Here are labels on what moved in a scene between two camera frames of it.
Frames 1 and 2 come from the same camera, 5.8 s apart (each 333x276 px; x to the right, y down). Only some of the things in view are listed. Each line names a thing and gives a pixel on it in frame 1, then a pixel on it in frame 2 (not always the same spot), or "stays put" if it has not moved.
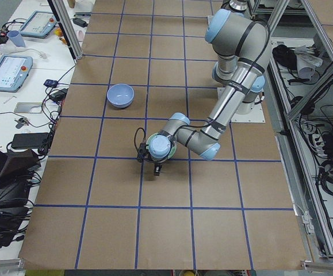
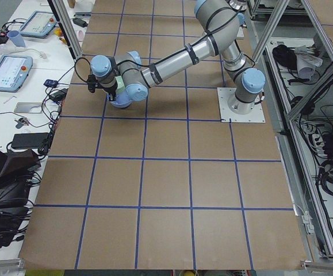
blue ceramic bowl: x=120 y=95 stays put
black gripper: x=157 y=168 to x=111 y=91
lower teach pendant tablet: x=9 y=73 stays put
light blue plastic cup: x=14 y=35 stays put
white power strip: x=319 y=145 stays put
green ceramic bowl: x=160 y=148 to x=121 y=87
